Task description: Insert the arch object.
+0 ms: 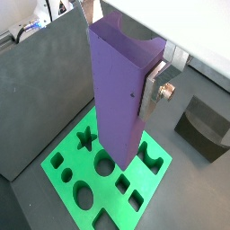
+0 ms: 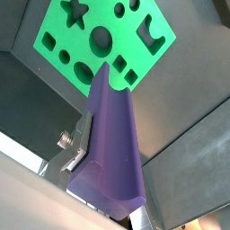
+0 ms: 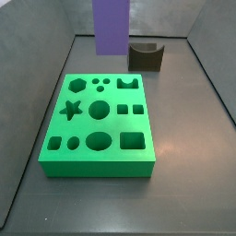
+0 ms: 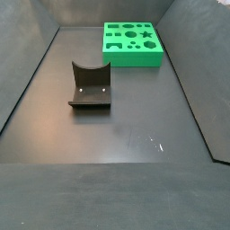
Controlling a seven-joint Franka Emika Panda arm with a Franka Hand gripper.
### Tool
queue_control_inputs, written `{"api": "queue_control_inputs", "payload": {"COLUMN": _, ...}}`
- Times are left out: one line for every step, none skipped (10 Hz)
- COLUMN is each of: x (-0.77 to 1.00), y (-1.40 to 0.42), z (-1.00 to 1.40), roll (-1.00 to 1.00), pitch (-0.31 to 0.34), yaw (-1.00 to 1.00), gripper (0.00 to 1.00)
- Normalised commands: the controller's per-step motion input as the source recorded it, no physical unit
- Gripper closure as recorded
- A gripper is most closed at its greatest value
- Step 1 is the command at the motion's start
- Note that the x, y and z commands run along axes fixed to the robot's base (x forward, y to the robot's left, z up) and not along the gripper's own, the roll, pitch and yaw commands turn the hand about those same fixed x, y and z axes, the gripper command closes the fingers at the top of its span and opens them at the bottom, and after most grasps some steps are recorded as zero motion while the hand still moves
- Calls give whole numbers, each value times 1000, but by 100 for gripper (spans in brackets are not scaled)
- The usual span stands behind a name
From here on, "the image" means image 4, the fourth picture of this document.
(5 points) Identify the black curved holder stand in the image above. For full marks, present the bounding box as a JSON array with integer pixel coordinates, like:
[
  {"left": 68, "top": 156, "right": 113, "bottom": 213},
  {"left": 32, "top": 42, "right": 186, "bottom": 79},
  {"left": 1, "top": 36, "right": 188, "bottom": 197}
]
[{"left": 68, "top": 62, "right": 111, "bottom": 108}]

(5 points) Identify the green shape sorter box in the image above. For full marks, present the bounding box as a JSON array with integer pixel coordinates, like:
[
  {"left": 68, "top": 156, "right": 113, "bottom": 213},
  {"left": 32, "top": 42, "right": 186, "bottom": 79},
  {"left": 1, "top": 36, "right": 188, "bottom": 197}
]
[{"left": 102, "top": 22, "right": 164, "bottom": 67}]

